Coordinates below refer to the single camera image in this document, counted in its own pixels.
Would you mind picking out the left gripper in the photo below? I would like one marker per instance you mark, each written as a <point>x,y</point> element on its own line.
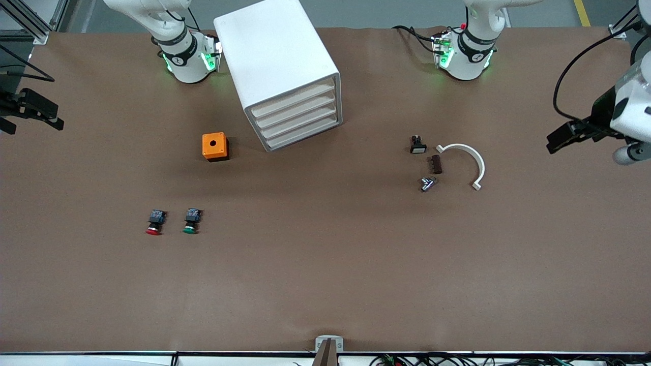
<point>601,113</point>

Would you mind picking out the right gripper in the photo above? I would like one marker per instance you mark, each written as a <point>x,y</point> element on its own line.
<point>10,106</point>

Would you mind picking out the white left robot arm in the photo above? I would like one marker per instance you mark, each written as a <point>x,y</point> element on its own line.
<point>470,61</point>

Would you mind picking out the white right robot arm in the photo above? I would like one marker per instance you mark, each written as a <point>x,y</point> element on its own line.
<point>185,63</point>

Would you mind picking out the black white rectangular push button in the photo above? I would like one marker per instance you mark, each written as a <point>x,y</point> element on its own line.
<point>418,148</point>

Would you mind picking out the red push button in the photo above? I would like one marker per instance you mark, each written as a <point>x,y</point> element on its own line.
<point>156,218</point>

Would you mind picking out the green push button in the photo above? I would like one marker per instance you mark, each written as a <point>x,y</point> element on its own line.
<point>192,217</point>

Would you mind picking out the white drawer cabinet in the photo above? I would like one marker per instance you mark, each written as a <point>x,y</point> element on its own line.
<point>274,46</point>

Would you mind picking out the white curved plastic clamp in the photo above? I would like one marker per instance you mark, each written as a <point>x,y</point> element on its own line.
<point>478,160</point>

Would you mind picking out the brown terminal block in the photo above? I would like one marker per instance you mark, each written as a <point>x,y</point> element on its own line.
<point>434,164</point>

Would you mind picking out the silver metal fitting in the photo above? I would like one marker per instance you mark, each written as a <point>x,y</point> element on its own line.
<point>427,184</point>

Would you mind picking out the brown table mat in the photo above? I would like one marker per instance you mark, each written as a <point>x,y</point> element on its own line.
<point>325,254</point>

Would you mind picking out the aluminium frame post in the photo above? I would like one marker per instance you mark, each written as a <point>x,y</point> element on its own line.
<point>35,33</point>
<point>618,31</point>

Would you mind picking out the orange button enclosure box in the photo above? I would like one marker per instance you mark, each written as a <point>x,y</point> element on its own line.
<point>218,150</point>

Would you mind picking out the grey metal bracket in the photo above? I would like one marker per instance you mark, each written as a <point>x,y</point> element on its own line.
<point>320,343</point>

